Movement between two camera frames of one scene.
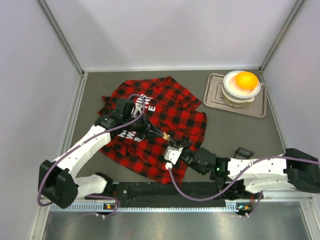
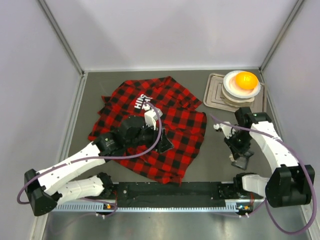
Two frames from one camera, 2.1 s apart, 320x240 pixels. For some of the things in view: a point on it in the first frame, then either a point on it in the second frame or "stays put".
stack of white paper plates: [233, 92] stays put
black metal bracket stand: [243, 153] stays put
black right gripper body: [184, 150] to [239, 154]
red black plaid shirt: [156, 122] stays put
